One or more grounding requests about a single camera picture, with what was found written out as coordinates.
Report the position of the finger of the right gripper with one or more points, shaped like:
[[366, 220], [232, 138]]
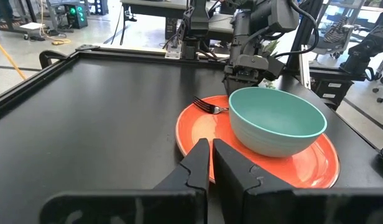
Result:
[[250, 84], [232, 85]]

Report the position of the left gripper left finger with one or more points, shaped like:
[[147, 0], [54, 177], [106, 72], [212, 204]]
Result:
[[194, 171]]

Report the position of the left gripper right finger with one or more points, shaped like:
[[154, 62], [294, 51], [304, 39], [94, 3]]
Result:
[[235, 177]]

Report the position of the metal fork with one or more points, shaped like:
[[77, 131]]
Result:
[[210, 107]]

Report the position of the teal bowl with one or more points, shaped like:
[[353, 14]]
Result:
[[272, 118]]

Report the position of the orange ceramic plate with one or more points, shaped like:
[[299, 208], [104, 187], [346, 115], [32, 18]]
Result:
[[204, 130]]

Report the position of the office chair with striped cloth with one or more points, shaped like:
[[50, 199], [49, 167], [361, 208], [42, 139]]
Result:
[[336, 34]]

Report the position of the grey work table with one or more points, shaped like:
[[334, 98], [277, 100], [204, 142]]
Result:
[[160, 4]]

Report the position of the computer with green lights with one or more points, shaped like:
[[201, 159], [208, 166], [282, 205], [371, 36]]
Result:
[[76, 14]]

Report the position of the white paper sheet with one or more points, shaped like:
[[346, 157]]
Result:
[[31, 26]]

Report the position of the black wheeled cart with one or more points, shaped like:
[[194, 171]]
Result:
[[11, 26]]

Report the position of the person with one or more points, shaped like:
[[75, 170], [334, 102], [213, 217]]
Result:
[[2, 7]]

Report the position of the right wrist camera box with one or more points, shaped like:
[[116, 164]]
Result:
[[283, 14]]

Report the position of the black upright frame post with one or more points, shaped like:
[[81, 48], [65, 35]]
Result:
[[303, 31]]

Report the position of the white metal bracket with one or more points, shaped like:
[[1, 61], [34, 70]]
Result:
[[173, 54]]

